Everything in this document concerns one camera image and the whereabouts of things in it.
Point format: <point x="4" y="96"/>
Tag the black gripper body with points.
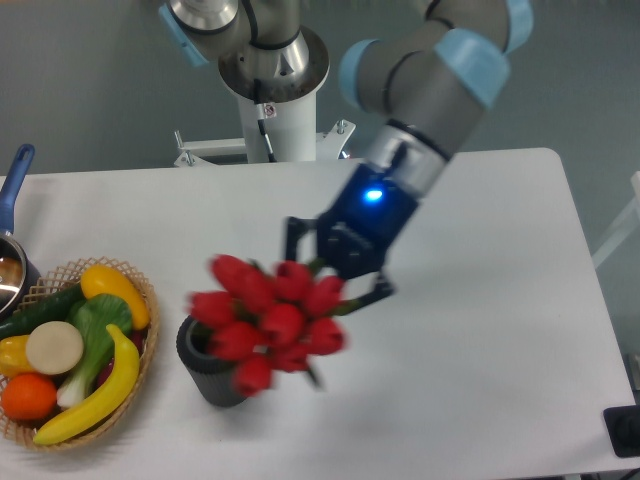
<point x="355" y="233"/>

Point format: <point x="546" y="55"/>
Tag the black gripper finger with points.
<point x="381" y="289"/>
<point x="295" y="230"/>

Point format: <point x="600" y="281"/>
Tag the red tulip bouquet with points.
<point x="268" y="322"/>

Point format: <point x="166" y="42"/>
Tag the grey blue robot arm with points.
<point x="432" y="86"/>

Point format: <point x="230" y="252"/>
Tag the dark grey ribbed vase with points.
<point x="212" y="376"/>

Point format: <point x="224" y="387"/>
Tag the red fruit in basket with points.
<point x="138" y="339"/>

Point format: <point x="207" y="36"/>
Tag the yellow squash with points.
<point x="102" y="279"/>

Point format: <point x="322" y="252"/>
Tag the yellow banana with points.
<point x="103" y="401"/>

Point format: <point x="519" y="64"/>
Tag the green bok choy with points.
<point x="90" y="318"/>

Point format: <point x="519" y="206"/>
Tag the green cucumber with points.
<point x="54" y="307"/>

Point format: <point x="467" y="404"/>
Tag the beige round disc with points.
<point x="54" y="348"/>

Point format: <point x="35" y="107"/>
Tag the black device at edge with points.
<point x="622" y="425"/>

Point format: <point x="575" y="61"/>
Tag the yellow bell pepper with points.
<point x="13" y="358"/>

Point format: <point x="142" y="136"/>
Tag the orange fruit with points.
<point x="29" y="396"/>

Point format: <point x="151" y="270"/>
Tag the woven wicker basket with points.
<point x="59" y="279"/>

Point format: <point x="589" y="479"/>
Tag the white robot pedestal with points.
<point x="275" y="91"/>

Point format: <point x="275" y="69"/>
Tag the white frame at right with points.
<point x="623" y="225"/>

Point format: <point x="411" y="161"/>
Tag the blue handled saucepan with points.
<point x="18" y="274"/>

